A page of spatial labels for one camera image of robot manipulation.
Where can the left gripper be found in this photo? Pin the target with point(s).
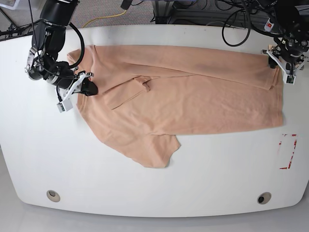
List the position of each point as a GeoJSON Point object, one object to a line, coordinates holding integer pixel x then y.
{"type": "Point", "coordinates": [288, 55]}

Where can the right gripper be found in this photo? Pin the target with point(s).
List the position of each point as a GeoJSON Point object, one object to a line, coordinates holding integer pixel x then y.
{"type": "Point", "coordinates": [59, 74]}

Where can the peach T-shirt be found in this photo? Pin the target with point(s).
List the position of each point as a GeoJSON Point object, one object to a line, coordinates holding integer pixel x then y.
{"type": "Point", "coordinates": [149, 94]}

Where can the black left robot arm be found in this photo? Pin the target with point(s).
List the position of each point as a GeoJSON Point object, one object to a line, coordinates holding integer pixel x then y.
{"type": "Point", "coordinates": [290, 32]}

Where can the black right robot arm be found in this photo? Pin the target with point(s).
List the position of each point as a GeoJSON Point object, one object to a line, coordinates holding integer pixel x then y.
{"type": "Point", "coordinates": [48, 40]}

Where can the white power strip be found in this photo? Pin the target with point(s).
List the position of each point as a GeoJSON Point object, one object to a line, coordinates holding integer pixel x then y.
{"type": "Point", "coordinates": [270, 25]}

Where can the red tape marking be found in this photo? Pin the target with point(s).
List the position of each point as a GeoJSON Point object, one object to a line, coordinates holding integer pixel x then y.
{"type": "Point", "coordinates": [286, 151]}

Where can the left table grommet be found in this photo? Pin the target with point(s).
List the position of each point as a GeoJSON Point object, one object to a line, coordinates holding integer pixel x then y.
{"type": "Point", "coordinates": [53, 196]}

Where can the table grommet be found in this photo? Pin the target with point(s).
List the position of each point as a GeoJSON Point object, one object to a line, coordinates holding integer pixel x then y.
{"type": "Point", "coordinates": [53, 196]}
{"type": "Point", "coordinates": [264, 198]}

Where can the right table grommet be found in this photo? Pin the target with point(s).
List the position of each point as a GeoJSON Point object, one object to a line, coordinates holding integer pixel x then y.
{"type": "Point", "coordinates": [264, 198]}

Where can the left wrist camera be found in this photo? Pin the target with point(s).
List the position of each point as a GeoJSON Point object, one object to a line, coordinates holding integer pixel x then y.
{"type": "Point", "coordinates": [290, 79]}

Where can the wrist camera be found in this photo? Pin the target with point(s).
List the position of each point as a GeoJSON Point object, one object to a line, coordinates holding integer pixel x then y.
{"type": "Point", "coordinates": [65, 105]}
{"type": "Point", "coordinates": [290, 79]}

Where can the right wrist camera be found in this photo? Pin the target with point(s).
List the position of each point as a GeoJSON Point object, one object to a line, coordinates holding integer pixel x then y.
{"type": "Point", "coordinates": [65, 105]}

